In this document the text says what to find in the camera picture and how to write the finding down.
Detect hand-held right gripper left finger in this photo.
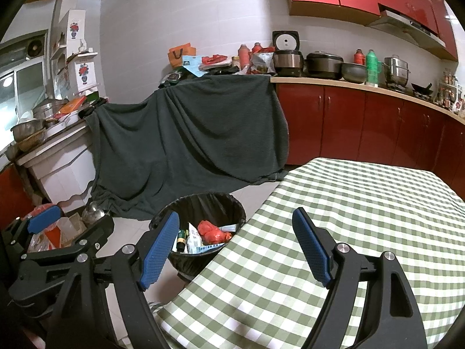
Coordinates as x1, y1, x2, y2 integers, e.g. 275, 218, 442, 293
45, 211, 181, 349

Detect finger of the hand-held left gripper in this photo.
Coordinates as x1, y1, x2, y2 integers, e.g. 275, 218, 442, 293
22, 215, 115, 262
3, 204, 63, 259

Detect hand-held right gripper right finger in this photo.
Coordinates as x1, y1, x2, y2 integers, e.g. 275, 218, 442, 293
291, 207, 428, 349

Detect red plastic bag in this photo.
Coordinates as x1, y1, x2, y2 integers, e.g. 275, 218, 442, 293
197, 220, 219, 244

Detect black-lined trash bin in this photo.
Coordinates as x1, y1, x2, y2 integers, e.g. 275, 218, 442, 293
149, 193, 247, 284

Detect clear plastic bag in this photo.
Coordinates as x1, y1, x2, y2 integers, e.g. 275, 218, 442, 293
27, 204, 88, 253

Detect white cabinet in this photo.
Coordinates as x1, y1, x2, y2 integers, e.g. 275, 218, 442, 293
16, 122, 97, 204

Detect green checked tablecloth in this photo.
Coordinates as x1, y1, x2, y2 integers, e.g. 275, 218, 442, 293
120, 157, 465, 349

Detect metal bowl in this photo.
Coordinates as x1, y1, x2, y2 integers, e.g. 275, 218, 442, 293
11, 118, 48, 142

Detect metal lidded pot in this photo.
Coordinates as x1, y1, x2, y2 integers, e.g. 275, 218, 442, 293
33, 98, 69, 120

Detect orange flat box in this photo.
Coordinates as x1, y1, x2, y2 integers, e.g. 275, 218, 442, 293
58, 96, 88, 115

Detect dark green cloth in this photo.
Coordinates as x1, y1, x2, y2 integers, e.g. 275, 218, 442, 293
87, 74, 290, 220

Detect red base cabinets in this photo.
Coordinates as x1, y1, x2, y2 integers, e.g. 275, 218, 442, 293
274, 82, 465, 193

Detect window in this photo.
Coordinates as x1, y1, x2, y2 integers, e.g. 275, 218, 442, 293
0, 62, 46, 131

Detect flower vase poster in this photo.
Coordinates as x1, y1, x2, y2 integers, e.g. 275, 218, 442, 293
74, 62, 98, 88
67, 10, 87, 49

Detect beige countertop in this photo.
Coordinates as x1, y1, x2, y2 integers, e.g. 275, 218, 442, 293
271, 76, 465, 126

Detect dark grey pan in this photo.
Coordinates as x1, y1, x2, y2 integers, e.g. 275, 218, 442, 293
339, 63, 368, 83

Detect black cooking pot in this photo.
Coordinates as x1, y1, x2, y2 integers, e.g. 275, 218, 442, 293
306, 51, 344, 79

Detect steel rice cooker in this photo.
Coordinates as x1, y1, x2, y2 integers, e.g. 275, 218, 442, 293
272, 30, 305, 78

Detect light blue paper box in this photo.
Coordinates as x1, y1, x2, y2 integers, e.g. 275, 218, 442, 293
182, 55, 202, 78

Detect green thermos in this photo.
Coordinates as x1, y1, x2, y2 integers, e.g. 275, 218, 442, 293
365, 49, 382, 86

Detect black wok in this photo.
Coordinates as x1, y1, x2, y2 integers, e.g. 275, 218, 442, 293
410, 82, 434, 97

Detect printed snack bag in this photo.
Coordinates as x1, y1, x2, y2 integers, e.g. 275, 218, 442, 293
251, 51, 276, 75

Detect steel steamer pot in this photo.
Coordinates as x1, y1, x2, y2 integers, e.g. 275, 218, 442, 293
383, 54, 411, 88

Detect orange paper bag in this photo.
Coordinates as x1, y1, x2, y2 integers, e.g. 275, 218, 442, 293
168, 43, 197, 68

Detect orange thermos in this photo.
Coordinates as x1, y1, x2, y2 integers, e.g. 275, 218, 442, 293
238, 44, 251, 70

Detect row of condiment bottles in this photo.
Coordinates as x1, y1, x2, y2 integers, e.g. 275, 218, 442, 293
436, 69, 465, 115

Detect steel range hood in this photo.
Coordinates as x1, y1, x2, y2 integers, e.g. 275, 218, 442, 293
367, 3, 447, 48

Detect wall exhaust fan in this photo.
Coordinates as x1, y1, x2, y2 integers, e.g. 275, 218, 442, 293
26, 34, 48, 59

